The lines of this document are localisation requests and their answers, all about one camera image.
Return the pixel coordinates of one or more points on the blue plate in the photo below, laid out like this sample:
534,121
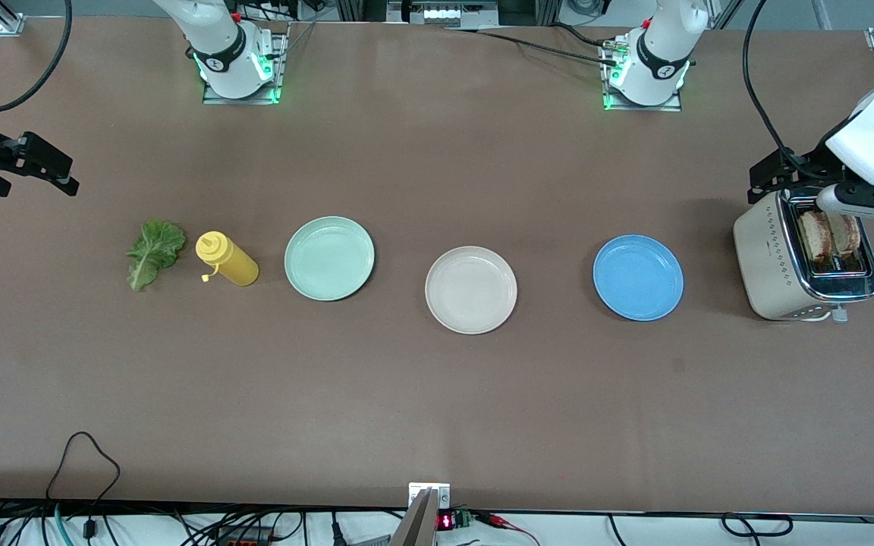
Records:
638,277

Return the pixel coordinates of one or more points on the beige metal toaster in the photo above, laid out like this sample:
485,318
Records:
763,265

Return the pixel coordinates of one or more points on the mint green plate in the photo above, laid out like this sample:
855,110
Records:
329,258

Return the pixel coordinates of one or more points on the green lettuce leaf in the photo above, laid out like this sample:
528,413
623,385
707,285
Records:
155,250

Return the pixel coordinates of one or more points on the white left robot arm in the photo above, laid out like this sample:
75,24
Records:
664,45

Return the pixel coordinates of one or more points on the red clip lead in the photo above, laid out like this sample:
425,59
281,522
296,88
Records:
501,520

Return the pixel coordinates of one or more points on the white power strip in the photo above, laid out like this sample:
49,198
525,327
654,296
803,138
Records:
444,14

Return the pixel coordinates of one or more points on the yellow squeeze sauce bottle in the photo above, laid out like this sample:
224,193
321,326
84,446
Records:
236,265

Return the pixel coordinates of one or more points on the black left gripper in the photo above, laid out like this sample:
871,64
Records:
807,163

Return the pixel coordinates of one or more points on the red display electronics module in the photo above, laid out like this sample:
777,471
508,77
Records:
446,522

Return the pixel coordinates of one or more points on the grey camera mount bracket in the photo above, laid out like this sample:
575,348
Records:
429,497

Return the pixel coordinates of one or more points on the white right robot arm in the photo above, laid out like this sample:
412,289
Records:
224,45

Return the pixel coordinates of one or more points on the beige plate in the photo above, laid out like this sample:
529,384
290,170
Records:
471,290

